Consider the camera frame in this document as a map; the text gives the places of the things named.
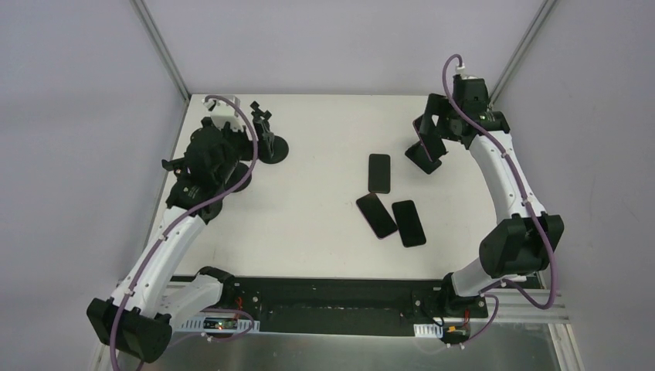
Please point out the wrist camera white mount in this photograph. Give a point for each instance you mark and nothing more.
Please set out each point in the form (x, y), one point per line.
(223, 115)
(461, 72)

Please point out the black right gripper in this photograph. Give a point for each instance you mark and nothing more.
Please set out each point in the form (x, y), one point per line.
(432, 127)

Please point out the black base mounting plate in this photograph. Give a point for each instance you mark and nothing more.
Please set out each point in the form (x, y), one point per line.
(344, 306)

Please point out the right controller board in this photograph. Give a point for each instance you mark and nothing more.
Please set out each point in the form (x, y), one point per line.
(441, 331)

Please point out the left controller board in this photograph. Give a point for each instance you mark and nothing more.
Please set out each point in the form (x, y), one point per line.
(218, 324)

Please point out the right aluminium frame rail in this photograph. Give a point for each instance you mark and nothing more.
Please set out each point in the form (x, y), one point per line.
(510, 71)

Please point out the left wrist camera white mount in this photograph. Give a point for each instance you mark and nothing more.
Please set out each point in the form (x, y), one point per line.
(223, 115)

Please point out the front aluminium frame rail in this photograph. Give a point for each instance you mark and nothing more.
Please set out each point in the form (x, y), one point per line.
(514, 302)

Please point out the purple phone on folding stand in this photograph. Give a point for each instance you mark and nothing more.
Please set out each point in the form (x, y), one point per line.
(427, 141)

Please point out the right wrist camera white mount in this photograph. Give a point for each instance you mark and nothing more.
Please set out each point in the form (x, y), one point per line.
(461, 72)

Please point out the aluminium table edge rail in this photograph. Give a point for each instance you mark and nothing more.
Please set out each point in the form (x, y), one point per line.
(157, 40)

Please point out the controller board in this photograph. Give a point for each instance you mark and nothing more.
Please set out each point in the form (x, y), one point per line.
(218, 324)
(441, 331)

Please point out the purple phone with black screen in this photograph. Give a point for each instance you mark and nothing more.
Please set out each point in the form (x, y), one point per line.
(376, 215)

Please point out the black round-base phone stand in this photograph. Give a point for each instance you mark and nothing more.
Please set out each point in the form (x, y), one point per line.
(237, 175)

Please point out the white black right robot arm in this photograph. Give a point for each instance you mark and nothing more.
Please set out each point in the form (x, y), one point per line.
(526, 235)

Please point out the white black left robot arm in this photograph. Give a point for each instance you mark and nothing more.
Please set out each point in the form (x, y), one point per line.
(138, 318)

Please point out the black folding phone stand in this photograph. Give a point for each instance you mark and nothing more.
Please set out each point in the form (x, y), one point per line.
(417, 154)

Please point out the aluminium frame rail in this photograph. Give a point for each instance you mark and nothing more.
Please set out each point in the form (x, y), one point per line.
(510, 71)
(514, 302)

